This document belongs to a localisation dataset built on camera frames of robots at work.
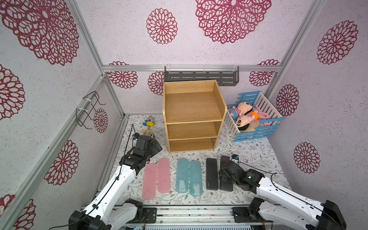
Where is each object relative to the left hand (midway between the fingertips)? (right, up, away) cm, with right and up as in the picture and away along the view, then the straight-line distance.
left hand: (153, 147), depth 81 cm
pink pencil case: (-3, -21, +4) cm, 22 cm away
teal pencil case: (+16, -18, +6) cm, 25 cm away
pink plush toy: (+74, +20, +22) cm, 80 cm away
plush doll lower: (+59, +16, +18) cm, 64 cm away
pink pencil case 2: (+5, -18, +6) cm, 20 cm away
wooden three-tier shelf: (+23, +20, -3) cm, 31 cm away
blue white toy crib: (+67, +10, +16) cm, 70 cm away
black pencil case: (+33, -18, 0) cm, 38 cm away
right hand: (+41, -16, 0) cm, 44 cm away
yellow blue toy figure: (-9, +15, +28) cm, 33 cm away
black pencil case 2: (+39, -20, -5) cm, 44 cm away
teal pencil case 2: (+25, -19, +4) cm, 31 cm away
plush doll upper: (+61, +26, +25) cm, 71 cm away
